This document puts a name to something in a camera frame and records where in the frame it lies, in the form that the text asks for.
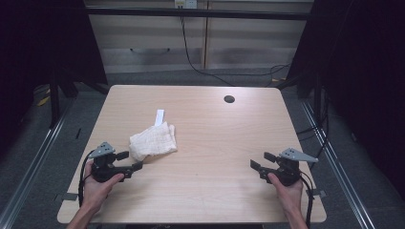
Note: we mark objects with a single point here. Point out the black horizontal bar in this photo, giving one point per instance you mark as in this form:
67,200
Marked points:
197,13

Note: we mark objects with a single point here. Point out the yellow floor tape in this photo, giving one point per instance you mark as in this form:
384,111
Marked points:
43,101

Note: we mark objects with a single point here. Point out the person's right hand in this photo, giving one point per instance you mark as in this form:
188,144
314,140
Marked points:
291,195

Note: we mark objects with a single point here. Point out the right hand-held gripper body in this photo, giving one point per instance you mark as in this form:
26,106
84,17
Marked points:
288,171

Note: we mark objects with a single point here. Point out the black table grommet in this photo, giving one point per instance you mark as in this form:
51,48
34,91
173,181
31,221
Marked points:
229,99

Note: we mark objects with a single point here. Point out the grey tape piece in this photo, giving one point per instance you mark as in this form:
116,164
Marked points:
316,192
70,196

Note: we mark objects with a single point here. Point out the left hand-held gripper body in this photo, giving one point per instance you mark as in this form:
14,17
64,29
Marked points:
105,168

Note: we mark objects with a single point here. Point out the black metal stand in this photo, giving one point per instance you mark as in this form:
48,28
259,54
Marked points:
54,105

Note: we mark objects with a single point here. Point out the white power outlet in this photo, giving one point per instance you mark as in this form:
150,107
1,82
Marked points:
186,4

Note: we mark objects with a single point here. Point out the metal floor rail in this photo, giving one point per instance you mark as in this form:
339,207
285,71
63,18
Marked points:
35,165
337,165

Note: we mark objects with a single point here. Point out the person's left hand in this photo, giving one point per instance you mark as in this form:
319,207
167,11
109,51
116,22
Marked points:
94,191

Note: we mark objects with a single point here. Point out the black curtain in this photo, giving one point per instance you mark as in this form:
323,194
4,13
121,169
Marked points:
41,47
359,79

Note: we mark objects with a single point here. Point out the small black floor strip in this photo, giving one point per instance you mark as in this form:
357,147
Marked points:
78,133

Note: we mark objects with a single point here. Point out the white towel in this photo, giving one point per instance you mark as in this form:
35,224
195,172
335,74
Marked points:
153,141

